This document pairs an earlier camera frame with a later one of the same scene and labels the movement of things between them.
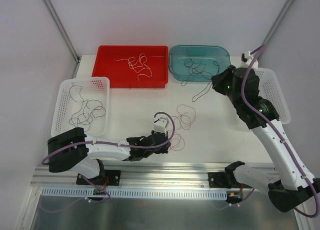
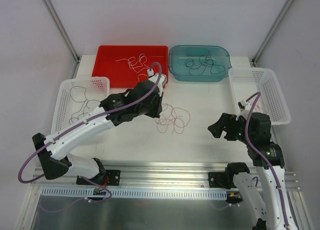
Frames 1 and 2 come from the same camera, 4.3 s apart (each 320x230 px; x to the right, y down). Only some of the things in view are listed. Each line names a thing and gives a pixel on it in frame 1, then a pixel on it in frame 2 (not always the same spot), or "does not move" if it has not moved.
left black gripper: (161, 142) to (155, 104)
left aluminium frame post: (49, 4) does not move
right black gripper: (220, 79) to (227, 127)
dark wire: (205, 87) to (209, 51)
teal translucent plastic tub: (197, 63) does not move
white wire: (139, 65) does not move
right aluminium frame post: (281, 15) does not move
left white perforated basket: (83, 102) does not move
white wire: (138, 65) does not move
